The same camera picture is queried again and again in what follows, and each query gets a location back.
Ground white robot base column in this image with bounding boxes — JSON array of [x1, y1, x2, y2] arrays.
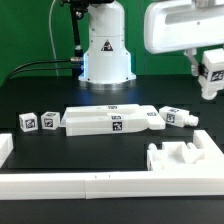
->
[[79, 0, 136, 90]]

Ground white chair seat block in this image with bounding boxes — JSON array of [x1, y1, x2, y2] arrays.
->
[[147, 141, 205, 171]]

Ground white chair back frame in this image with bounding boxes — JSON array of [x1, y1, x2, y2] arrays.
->
[[62, 112, 165, 136]]

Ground grey hanging cable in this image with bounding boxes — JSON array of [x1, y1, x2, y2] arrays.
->
[[48, 0, 60, 78]]

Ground white L-shaped fence rail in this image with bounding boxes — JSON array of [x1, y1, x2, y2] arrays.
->
[[0, 130, 224, 200]]

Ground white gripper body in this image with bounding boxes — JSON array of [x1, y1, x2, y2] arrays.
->
[[144, 0, 224, 54]]

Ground black cables at base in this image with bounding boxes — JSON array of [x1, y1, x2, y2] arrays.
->
[[5, 56, 84, 83]]

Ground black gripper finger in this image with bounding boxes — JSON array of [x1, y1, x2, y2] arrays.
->
[[184, 48, 204, 77]]

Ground white tagged cube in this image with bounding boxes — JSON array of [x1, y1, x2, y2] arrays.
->
[[41, 111, 60, 130], [19, 113, 38, 132]]

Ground white left fence piece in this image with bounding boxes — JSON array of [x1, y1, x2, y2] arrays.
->
[[0, 133, 13, 168]]

